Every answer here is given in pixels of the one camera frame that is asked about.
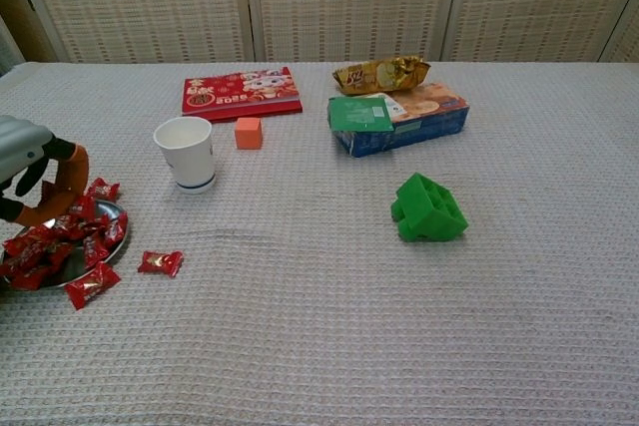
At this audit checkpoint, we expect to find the white woven tablecloth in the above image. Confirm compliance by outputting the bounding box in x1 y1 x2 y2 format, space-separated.
0 61 639 426

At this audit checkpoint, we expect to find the green building block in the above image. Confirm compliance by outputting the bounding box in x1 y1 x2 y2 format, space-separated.
389 172 469 243

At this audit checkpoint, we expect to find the round metal plate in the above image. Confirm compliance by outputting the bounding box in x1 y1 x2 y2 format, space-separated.
0 198 130 291

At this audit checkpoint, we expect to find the woven folding screen panel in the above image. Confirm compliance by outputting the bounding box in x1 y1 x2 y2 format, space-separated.
7 0 251 64
598 0 639 64
244 0 463 64
441 0 639 64

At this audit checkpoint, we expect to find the orange cube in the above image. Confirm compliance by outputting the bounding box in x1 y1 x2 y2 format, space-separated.
234 116 264 151

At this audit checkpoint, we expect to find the left robot hand silver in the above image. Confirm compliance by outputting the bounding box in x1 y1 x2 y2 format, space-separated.
0 115 91 226

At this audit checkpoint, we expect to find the gold snack bag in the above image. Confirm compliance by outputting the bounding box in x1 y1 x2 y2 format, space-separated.
332 54 432 98

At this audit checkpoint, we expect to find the blue biscuit box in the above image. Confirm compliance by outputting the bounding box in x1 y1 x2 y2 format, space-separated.
327 82 471 159

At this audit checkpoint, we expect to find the brown folding screen panel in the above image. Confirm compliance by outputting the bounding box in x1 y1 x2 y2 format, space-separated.
0 0 59 73

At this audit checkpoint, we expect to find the red desk calendar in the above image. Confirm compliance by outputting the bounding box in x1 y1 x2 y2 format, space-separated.
181 65 305 124

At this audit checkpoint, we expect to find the white paper cup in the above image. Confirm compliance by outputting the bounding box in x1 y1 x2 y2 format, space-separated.
152 115 218 196

